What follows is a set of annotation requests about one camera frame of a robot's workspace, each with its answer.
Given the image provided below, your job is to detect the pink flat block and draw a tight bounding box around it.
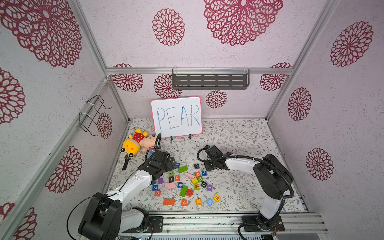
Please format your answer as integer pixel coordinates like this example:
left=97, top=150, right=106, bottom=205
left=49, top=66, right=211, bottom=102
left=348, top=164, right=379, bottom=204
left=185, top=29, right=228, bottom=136
left=165, top=183, right=176, bottom=189

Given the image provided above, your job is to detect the grey wall shelf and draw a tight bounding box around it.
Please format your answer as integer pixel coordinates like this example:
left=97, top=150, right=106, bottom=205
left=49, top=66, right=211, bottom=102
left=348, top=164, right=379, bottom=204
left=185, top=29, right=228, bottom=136
left=171, top=69, right=250, bottom=90

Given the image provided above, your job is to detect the green rectangular block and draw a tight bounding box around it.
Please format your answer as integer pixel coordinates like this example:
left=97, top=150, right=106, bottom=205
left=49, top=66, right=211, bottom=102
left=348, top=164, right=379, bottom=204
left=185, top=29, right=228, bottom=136
left=178, top=166, right=189, bottom=174

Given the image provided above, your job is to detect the long green block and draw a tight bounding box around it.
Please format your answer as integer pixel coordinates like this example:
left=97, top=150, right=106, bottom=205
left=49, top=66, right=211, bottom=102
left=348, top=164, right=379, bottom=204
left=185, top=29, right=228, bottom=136
left=180, top=186, right=189, bottom=198

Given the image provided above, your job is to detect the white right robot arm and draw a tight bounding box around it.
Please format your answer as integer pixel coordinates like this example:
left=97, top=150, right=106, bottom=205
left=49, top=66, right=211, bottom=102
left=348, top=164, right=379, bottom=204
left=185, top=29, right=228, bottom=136
left=197, top=145, right=295, bottom=222

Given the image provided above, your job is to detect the orange yellow letter block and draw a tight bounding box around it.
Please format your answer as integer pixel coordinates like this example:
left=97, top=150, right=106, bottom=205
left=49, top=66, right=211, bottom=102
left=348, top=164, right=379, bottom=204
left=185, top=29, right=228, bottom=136
left=196, top=199, right=203, bottom=206

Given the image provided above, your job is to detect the pink pig plush doll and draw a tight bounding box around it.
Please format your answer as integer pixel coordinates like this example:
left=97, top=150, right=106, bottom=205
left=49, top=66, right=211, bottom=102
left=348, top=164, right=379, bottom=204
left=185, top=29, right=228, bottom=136
left=139, top=135, right=157, bottom=152

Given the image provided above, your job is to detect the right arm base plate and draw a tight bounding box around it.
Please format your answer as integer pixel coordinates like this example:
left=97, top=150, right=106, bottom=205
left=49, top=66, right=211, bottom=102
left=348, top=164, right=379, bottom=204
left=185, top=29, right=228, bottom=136
left=242, top=216, right=285, bottom=232

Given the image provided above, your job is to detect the yellow red plush toy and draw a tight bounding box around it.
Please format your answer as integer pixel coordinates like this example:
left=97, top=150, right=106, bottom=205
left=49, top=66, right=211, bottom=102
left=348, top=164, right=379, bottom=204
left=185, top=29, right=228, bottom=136
left=120, top=129, right=148, bottom=158

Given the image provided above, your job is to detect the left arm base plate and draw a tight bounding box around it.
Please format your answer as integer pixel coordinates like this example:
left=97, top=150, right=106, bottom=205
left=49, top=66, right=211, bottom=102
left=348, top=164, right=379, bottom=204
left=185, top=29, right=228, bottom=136
left=123, top=216, right=164, bottom=234

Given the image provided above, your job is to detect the orange flat rectangular block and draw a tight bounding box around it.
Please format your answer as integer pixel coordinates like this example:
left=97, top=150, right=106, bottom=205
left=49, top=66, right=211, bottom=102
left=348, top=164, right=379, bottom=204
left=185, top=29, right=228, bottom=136
left=163, top=199, right=176, bottom=206

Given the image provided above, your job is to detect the light blue G block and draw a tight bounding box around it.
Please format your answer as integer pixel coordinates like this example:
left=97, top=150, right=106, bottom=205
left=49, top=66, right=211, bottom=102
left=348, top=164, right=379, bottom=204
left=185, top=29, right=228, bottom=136
left=206, top=198, right=214, bottom=207

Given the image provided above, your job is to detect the pink framed whiteboard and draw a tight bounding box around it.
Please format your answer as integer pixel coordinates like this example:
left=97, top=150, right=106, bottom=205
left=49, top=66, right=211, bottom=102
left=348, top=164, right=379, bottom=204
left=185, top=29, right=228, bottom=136
left=151, top=97, right=203, bottom=138

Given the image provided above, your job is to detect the black wire wall rack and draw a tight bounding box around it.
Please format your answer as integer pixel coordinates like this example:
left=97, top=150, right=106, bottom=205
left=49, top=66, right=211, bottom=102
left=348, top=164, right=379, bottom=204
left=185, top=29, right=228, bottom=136
left=78, top=95, right=113, bottom=139

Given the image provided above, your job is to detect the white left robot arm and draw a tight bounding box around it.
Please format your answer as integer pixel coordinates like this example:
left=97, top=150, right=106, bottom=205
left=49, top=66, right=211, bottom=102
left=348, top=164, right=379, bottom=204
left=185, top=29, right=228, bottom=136
left=78, top=150, right=177, bottom=240

